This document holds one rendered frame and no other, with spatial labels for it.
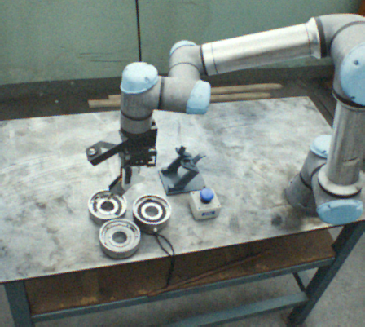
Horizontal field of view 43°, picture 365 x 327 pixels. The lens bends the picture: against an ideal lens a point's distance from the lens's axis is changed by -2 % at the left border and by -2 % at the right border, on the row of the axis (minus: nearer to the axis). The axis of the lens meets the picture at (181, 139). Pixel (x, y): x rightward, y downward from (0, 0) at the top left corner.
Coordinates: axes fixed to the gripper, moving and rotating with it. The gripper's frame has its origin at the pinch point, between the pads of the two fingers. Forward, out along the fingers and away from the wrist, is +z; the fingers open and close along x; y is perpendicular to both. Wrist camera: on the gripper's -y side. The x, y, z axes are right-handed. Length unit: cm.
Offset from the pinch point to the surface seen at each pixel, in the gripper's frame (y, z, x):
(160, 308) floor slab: 22, 93, 8
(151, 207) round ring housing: 8.5, 11.1, -0.6
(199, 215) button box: 21.0, 11.2, -6.0
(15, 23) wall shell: -25, 42, 159
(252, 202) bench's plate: 39.3, 13.3, -2.9
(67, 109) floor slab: 0, 93, 144
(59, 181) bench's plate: -15.2, 13.1, 15.2
